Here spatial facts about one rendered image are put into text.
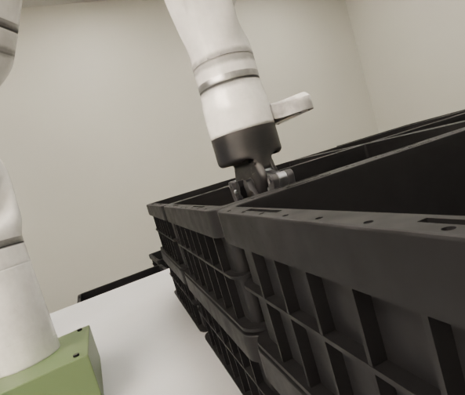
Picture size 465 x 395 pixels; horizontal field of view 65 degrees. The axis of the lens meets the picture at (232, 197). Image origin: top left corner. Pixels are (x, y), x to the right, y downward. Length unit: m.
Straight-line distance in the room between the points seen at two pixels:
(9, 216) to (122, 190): 2.94
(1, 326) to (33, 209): 2.96
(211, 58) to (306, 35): 4.32
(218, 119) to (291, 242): 0.25
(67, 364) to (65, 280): 3.04
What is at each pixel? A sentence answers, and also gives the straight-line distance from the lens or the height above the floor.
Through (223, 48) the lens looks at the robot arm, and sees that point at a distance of 0.40.
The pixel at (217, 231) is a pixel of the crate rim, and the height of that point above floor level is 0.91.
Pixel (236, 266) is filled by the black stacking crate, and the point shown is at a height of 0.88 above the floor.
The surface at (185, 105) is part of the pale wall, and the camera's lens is 3.80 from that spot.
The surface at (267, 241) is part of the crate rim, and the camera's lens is 0.19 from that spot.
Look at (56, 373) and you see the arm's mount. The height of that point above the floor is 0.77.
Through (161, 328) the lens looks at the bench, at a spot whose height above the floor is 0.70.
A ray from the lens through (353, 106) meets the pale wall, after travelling 4.82.
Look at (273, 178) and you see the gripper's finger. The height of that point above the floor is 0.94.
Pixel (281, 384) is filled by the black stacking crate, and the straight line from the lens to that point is 0.28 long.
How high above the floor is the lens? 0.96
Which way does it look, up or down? 5 degrees down
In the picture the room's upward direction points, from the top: 16 degrees counter-clockwise
